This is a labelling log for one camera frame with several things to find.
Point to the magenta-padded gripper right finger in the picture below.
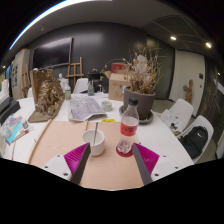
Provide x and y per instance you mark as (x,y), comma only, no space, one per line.
(148,160)

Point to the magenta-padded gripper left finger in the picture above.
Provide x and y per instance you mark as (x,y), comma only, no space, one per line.
(75,158)

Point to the clear bottle with red label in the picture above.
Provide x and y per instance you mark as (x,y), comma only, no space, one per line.
(129,128)

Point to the tan cardboard mat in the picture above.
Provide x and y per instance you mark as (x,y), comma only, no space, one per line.
(60,140)

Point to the white mug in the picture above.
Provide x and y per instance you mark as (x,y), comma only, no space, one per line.
(96,148)

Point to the metal spoon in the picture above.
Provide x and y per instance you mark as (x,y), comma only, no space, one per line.
(95,131)

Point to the grey plant saucer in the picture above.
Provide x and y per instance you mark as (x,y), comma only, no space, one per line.
(148,119)

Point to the white papers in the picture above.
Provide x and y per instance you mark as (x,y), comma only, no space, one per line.
(170,118)

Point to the black backpack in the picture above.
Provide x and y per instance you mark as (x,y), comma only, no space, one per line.
(195,141)

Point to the yellow marker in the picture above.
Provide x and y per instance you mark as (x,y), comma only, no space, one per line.
(108,120)

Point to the printed newspaper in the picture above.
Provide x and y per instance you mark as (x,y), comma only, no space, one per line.
(85,108)

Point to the grey pot with dried plant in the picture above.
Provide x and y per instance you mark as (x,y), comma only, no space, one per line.
(143,103)

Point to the white chair with papers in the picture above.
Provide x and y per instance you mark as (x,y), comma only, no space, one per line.
(185,108)

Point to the green spray bottle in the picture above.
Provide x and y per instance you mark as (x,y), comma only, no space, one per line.
(67,93)

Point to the colourful book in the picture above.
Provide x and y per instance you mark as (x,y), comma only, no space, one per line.
(10,128)

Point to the plain white chair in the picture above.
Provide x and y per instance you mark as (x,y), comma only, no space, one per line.
(80,86)

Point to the brown cardboard box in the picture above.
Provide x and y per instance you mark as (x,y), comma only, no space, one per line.
(116,86)

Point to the black desktop device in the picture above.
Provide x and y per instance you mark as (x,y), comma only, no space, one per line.
(8,110)

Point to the black machine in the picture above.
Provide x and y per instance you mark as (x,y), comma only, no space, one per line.
(96,76)

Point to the wooden easel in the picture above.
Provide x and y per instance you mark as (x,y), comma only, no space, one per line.
(75,70)

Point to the red box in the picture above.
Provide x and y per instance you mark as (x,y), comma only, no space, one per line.
(117,67)

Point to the white cabinet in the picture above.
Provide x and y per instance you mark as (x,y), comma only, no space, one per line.
(19,73)

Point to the round ceiling spotlight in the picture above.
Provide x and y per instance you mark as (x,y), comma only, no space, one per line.
(173,38)
(208,44)

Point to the white ceiling light panel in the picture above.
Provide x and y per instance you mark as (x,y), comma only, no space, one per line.
(50,11)

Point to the wooden wall figure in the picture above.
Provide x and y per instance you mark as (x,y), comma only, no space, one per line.
(188,91)

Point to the black wall screen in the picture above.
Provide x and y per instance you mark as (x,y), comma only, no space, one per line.
(51,53)

